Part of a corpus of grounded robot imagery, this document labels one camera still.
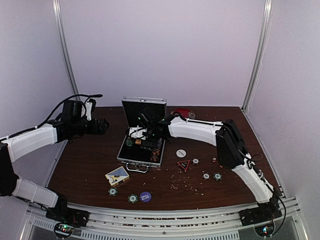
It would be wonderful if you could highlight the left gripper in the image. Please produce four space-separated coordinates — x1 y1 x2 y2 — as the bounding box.
71 117 109 135

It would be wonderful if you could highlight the aluminium poker case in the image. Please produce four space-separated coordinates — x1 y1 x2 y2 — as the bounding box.
117 96 167 174

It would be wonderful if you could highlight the white dealer button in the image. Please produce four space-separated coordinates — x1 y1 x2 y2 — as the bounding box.
175 149 187 158

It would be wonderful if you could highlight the red black triangle token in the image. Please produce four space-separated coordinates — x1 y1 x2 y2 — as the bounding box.
176 160 191 172

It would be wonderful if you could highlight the blue yellow card deck box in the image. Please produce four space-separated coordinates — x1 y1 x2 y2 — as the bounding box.
104 166 130 187

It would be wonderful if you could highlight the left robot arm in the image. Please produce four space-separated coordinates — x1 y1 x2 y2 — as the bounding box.
0 94 110 222

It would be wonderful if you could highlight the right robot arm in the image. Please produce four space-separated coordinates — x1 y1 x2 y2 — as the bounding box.
137 111 282 221

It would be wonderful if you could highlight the chip row in case right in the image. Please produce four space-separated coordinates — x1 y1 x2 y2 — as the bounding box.
150 139 163 163

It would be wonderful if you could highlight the chip row in case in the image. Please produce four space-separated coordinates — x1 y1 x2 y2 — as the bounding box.
125 139 135 147
150 139 163 163

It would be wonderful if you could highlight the chip row in case left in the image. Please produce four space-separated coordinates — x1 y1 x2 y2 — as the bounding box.
125 139 135 147

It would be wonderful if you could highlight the red decorated plate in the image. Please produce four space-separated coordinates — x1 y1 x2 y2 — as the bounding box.
171 108 196 119

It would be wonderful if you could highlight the red black poker chip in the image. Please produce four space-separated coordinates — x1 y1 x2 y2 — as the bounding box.
191 158 200 166

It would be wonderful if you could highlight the purple small blind button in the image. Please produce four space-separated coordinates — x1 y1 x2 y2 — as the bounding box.
139 191 152 203

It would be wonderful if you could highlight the green poker chip front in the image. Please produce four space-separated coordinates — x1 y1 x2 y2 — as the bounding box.
128 194 139 204

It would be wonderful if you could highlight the green poker chip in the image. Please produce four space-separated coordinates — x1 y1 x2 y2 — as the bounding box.
108 187 118 197
128 194 139 204
213 172 223 182

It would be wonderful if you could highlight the green poker chip left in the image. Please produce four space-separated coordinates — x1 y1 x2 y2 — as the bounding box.
108 187 118 197

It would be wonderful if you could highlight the black white poker chip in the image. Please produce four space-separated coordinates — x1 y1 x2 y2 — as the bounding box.
202 172 211 181

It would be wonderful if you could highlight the green poker chip right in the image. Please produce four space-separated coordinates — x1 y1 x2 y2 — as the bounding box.
213 172 223 182

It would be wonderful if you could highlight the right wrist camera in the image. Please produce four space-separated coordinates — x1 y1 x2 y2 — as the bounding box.
128 126 147 140

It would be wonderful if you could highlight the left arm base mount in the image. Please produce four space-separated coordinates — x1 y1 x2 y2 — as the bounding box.
45 207 90 239

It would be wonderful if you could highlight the front aluminium rail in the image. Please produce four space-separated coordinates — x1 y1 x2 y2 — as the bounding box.
18 197 311 240

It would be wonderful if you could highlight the left aluminium frame post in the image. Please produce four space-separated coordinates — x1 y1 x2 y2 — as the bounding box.
52 0 79 95

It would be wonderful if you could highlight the aluminium frame post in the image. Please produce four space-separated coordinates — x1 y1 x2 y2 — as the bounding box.
241 0 273 113
52 0 79 95

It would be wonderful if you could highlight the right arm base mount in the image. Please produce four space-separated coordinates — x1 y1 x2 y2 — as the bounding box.
238 207 282 238

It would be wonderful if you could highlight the right aluminium frame post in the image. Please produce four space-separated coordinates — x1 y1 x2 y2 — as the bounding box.
241 0 273 113

